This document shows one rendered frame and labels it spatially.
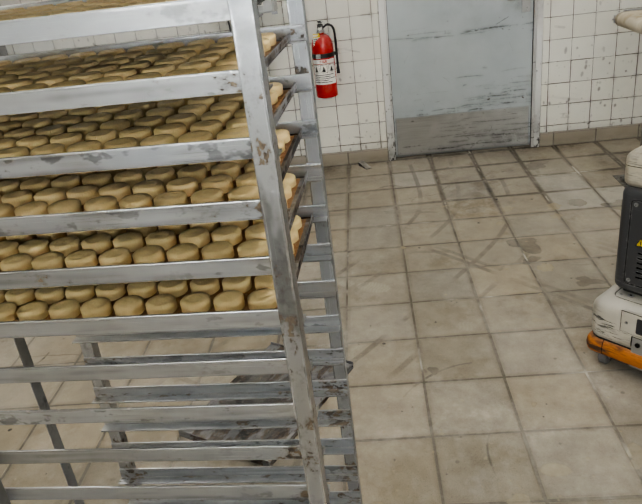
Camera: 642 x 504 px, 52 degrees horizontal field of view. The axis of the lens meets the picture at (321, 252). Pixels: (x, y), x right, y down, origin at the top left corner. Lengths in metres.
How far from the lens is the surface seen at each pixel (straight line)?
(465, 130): 5.03
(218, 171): 1.10
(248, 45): 0.85
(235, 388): 1.65
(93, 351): 1.71
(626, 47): 5.16
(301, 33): 1.29
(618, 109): 5.25
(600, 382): 2.64
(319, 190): 1.37
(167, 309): 1.10
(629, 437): 2.43
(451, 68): 4.91
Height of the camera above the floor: 1.57
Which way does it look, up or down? 26 degrees down
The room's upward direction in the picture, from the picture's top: 7 degrees counter-clockwise
